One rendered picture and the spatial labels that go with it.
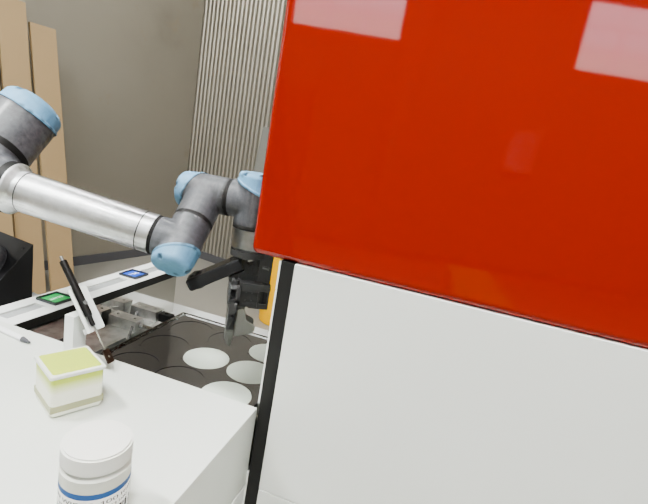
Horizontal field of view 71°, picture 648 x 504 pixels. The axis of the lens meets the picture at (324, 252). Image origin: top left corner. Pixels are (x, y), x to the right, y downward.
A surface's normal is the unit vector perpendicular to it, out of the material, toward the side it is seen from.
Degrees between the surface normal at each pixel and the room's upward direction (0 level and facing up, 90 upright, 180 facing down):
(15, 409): 0
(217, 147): 90
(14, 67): 80
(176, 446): 0
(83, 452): 0
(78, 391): 90
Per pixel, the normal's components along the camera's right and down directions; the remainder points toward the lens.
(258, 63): -0.49, 0.11
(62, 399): 0.72, 0.27
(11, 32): 0.87, 0.08
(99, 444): 0.17, -0.96
